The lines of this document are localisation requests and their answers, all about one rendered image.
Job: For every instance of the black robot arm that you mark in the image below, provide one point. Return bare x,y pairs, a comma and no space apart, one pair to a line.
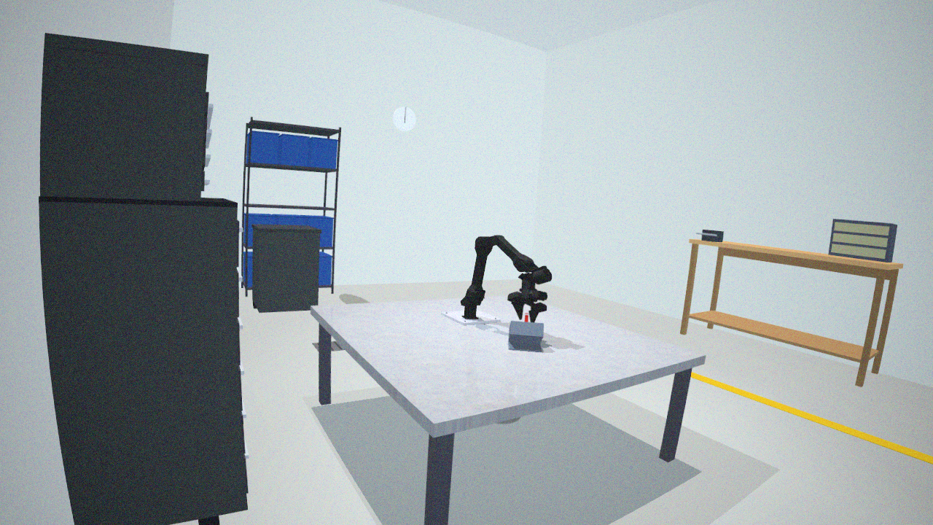
483,246

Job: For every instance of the grey-blue square panel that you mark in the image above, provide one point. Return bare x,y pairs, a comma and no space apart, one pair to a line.
525,336

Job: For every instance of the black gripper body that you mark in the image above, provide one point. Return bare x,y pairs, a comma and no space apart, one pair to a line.
515,296

